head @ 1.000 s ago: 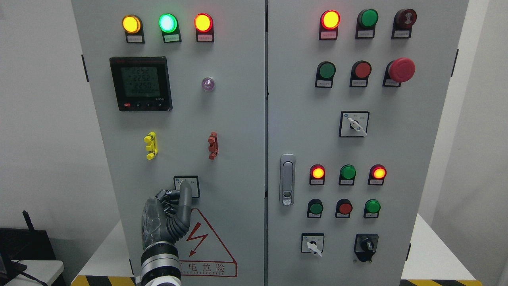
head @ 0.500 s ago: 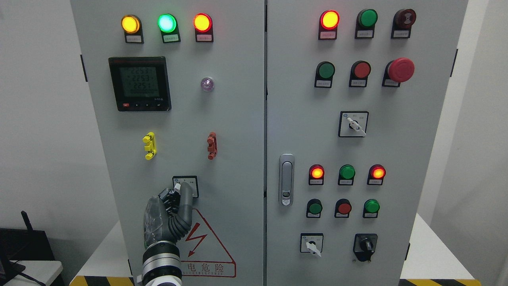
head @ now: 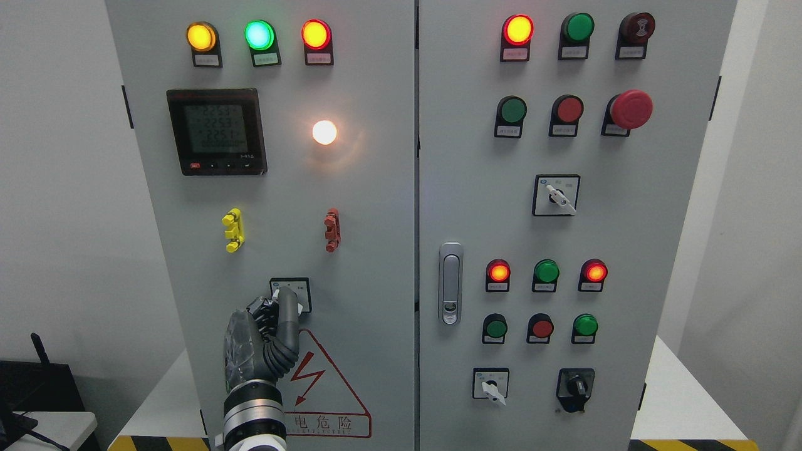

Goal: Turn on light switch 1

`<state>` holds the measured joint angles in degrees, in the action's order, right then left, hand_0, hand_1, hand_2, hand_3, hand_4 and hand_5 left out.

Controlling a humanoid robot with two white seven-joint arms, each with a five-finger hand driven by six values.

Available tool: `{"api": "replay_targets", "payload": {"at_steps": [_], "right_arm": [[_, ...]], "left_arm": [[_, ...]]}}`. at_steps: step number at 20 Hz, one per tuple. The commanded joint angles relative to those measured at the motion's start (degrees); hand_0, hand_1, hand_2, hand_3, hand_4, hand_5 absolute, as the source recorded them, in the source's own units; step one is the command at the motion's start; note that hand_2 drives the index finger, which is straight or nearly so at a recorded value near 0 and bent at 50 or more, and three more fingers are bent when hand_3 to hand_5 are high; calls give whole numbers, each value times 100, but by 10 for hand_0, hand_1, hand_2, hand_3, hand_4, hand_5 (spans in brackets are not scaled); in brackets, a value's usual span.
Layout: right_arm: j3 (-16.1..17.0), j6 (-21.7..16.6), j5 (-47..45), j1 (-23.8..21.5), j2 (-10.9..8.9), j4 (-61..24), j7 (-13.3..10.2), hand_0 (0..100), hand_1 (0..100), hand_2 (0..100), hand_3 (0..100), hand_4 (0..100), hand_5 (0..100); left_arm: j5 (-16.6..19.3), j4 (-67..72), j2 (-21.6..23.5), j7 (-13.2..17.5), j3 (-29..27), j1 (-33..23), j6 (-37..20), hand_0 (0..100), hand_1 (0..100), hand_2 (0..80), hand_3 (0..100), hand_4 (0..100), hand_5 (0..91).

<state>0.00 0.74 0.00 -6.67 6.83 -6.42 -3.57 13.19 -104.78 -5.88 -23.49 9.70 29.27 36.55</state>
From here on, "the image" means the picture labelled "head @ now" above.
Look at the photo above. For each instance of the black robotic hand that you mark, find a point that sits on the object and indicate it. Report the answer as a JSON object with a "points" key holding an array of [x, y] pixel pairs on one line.
{"points": [[247, 356]]}

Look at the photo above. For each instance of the rotary selector switch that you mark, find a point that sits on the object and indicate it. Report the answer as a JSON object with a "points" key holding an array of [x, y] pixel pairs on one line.
{"points": [[299, 285]]}

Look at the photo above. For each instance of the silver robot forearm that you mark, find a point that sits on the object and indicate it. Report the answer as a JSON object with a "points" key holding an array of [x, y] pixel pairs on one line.
{"points": [[253, 418]]}

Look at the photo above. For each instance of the green lit indicator light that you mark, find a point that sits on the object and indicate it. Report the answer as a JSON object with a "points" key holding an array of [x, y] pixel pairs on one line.
{"points": [[263, 44]]}

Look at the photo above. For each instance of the yellow indicator light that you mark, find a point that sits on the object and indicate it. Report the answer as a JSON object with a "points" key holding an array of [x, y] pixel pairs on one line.
{"points": [[204, 42]]}

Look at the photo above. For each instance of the red danger warning sticker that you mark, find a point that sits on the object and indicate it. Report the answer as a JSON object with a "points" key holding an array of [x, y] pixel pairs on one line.
{"points": [[318, 400]]}

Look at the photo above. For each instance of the yellow terminal connector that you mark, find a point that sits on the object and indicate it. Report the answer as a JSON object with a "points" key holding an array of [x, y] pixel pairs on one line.
{"points": [[232, 222]]}

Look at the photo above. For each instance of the red terminal connector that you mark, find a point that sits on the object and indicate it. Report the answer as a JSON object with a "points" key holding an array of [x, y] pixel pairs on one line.
{"points": [[333, 230]]}

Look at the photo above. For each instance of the white table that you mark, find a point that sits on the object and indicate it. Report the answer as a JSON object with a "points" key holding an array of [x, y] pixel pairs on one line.
{"points": [[73, 430]]}

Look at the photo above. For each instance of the black digital power meter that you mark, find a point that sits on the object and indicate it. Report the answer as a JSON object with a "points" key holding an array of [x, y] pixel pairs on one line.
{"points": [[218, 132]]}

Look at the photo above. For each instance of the clear small lamp bulb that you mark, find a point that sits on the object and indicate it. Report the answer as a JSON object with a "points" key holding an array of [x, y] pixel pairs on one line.
{"points": [[324, 132]]}

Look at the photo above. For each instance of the green push button lower left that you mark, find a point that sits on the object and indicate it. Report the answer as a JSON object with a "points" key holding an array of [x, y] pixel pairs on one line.
{"points": [[494, 329]]}

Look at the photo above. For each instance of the green push button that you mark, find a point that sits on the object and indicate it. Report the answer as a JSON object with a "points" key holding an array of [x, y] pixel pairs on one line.
{"points": [[510, 114], [584, 329], [494, 329]]}

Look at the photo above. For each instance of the black router with antenna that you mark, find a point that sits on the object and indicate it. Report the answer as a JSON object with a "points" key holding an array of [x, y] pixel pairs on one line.
{"points": [[39, 386]]}

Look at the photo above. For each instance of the red lit indicator lower left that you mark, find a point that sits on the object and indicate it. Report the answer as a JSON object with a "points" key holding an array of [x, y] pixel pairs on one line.
{"points": [[497, 276]]}

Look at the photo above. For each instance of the grey electrical control cabinet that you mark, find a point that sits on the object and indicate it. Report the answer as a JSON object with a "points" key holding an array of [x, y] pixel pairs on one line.
{"points": [[413, 91]]}

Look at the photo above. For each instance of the red push button lower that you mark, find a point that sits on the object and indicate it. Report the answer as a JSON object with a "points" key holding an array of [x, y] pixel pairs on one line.
{"points": [[540, 329]]}

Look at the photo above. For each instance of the red push button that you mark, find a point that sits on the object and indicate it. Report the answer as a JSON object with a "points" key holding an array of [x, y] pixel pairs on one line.
{"points": [[566, 113], [540, 329]]}

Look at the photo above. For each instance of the green indicator lower middle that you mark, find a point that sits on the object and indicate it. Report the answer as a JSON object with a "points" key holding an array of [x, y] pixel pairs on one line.
{"points": [[545, 276]]}

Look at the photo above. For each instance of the red lit indicator light left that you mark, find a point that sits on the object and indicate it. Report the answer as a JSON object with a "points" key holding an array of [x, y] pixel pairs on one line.
{"points": [[317, 41]]}

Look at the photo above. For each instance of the green push button lower right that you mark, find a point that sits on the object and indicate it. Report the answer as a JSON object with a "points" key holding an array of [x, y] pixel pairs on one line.
{"points": [[584, 329]]}

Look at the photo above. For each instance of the red lit indicator lower right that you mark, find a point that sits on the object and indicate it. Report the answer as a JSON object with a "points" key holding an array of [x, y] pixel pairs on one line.
{"points": [[592, 276]]}

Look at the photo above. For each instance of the green push button upper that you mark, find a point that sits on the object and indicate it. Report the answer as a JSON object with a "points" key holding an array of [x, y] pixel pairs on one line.
{"points": [[510, 114]]}

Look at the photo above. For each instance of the red push button upper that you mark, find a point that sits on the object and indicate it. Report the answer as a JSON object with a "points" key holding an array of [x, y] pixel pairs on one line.
{"points": [[566, 113]]}

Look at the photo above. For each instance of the red lit indicator top right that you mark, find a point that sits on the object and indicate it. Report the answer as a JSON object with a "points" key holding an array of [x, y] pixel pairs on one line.
{"points": [[516, 36]]}

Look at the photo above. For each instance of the red emergency stop button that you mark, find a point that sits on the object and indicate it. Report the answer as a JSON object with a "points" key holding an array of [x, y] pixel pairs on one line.
{"points": [[626, 111]]}

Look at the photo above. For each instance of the green indicator top right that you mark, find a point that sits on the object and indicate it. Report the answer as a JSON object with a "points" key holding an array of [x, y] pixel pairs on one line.
{"points": [[575, 33]]}

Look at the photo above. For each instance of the dark red buzzer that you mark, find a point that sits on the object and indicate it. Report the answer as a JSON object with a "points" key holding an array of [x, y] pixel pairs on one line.
{"points": [[635, 30]]}

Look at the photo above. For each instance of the silver door latch handle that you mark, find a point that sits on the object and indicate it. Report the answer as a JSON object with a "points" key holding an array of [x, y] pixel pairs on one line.
{"points": [[450, 282]]}

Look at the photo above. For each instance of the lower white rotary switch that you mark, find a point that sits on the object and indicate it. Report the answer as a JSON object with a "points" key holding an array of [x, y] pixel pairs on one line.
{"points": [[491, 383]]}

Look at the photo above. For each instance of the black knob selector switch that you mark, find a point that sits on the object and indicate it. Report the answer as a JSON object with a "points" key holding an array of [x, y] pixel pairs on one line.
{"points": [[574, 388]]}

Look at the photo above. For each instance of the upper right rotary switch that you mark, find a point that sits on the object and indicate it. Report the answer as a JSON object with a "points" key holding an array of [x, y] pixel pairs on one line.
{"points": [[555, 195]]}

